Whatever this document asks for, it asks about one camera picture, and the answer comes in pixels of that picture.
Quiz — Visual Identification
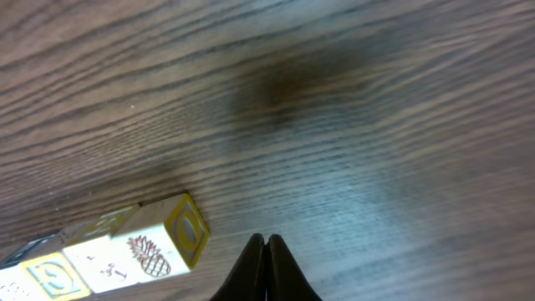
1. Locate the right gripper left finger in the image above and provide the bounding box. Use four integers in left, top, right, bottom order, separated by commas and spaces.
210, 233, 266, 301

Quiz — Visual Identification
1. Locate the green letter B block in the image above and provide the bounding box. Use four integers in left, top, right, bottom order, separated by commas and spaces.
112, 193, 210, 283

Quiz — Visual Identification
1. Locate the beige picture wooden block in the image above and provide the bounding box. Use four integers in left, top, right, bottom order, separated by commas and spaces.
1, 233, 55, 301

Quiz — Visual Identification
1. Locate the yellow top wooden block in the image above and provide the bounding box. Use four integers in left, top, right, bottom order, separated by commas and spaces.
20, 222, 92, 301

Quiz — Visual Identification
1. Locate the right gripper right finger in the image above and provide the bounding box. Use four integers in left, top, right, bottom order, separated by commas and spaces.
265, 234, 322, 301

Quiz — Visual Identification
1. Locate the beige drawing wooden block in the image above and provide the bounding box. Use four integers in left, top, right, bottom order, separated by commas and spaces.
63, 204, 140, 293

